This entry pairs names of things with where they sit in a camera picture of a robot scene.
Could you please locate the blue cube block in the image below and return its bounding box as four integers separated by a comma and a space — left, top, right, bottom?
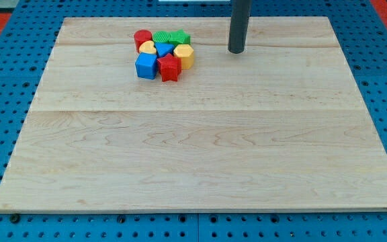
135, 52, 157, 79

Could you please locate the yellow heart block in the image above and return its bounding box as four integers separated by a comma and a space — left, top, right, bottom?
138, 40, 157, 54

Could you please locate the green star block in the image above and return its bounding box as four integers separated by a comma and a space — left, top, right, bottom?
169, 29, 191, 46

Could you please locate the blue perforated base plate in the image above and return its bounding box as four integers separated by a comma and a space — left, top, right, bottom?
0, 1, 387, 241

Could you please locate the red star block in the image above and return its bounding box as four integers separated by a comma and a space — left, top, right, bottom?
157, 54, 181, 82

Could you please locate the light wooden board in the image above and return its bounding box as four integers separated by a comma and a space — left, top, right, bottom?
0, 17, 387, 214

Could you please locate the green cylinder block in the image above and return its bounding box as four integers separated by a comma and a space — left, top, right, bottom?
152, 31, 171, 44

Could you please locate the blue triangle block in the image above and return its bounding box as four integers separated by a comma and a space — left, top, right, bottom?
155, 42, 175, 58

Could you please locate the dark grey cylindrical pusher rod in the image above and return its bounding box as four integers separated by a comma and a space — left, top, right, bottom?
228, 0, 253, 54

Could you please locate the red cylinder block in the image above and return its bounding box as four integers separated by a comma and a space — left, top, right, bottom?
134, 30, 153, 52

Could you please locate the yellow hexagon block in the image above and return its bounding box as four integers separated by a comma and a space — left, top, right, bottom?
173, 44, 195, 69

